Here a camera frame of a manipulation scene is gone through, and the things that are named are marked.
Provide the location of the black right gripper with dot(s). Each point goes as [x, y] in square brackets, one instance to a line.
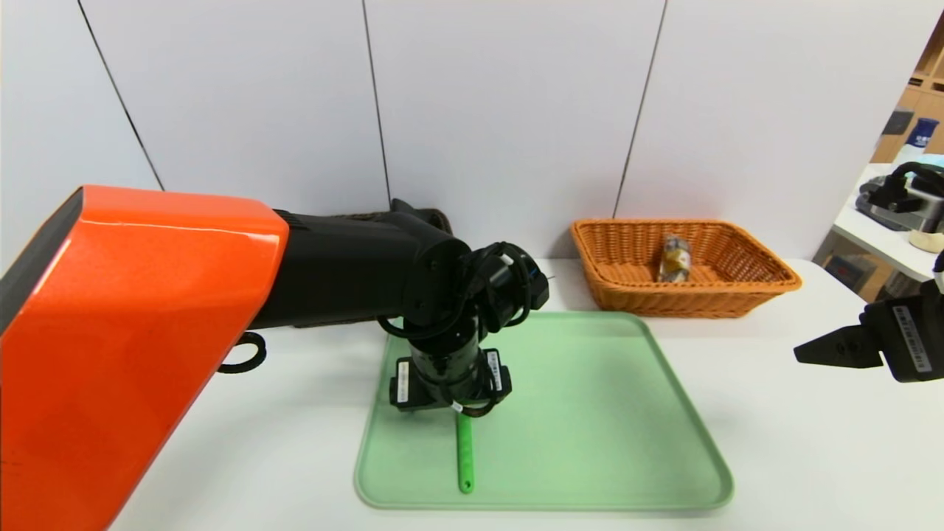
[906, 338]

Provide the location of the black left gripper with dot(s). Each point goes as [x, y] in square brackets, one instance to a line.
[406, 383]

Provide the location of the plastic brown snack roll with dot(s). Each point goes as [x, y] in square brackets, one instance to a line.
[675, 258]

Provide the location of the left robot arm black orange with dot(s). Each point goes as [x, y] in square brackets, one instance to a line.
[147, 332]

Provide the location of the dark brown wicker basket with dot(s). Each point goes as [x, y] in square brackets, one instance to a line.
[442, 220]

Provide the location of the orange wicker basket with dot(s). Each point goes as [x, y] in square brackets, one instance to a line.
[627, 295]

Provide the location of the white side table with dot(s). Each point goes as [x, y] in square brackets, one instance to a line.
[885, 251]

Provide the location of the grey black pouch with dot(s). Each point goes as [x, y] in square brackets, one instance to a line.
[874, 219]

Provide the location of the beige round object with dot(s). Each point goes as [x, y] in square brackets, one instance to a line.
[926, 242]

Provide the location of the light green plastic tray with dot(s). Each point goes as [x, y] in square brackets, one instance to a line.
[590, 442]

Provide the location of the white bottle with blue cap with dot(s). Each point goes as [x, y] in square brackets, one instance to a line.
[922, 133]

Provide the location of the wooden shelf unit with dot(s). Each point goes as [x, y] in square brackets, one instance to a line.
[925, 88]

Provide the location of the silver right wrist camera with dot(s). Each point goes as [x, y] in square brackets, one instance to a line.
[911, 195]

